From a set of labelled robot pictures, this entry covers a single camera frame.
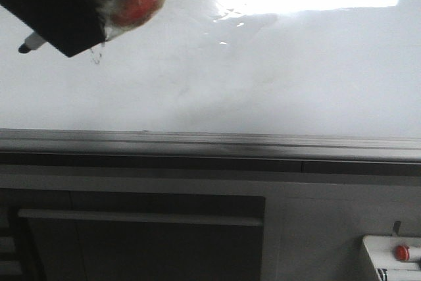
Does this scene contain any white box with red button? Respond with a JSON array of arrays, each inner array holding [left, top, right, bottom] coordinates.
[[360, 235, 420, 280]]

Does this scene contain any red round button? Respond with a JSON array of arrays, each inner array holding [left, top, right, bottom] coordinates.
[[394, 245, 410, 261]]

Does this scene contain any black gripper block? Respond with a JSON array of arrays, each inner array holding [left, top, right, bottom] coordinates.
[[1, 0, 105, 57]]

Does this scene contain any grey aluminium whiteboard tray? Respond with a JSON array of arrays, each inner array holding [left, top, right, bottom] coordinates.
[[1, 129, 420, 171]]

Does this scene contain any white glossy whiteboard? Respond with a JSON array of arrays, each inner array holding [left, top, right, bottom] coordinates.
[[1, 0, 420, 138]]

